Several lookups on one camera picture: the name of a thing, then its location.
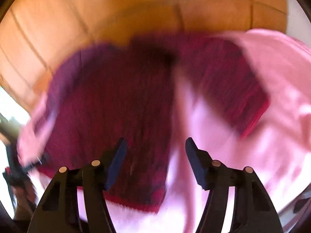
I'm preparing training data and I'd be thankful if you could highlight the dark red floral garment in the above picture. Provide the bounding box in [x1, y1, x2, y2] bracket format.
[34, 33, 269, 212]

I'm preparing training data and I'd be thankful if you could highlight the pink quilted bedspread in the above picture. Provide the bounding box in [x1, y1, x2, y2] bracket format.
[17, 30, 310, 232]

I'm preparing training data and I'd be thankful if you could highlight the wooden panelled wardrobe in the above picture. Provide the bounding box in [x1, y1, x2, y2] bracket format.
[1, 0, 288, 110]

